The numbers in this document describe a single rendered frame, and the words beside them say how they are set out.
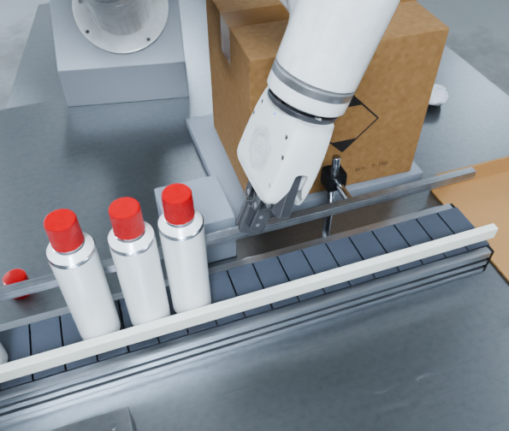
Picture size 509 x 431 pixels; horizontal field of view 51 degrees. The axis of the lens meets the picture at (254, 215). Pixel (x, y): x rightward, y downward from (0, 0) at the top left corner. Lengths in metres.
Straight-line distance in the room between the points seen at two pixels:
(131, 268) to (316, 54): 0.30
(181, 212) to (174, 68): 0.62
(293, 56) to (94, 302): 0.35
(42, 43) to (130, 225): 0.97
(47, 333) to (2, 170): 0.43
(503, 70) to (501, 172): 2.16
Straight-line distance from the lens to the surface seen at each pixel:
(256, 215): 0.60
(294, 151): 0.51
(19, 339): 0.75
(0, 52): 3.40
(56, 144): 1.11
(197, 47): 1.37
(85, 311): 0.65
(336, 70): 0.49
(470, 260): 0.83
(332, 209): 0.73
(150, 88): 1.17
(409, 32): 0.81
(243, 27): 0.80
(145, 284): 0.62
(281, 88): 0.51
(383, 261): 0.74
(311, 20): 0.48
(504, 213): 0.99
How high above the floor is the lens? 1.47
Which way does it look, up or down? 46 degrees down
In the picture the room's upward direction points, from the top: straight up
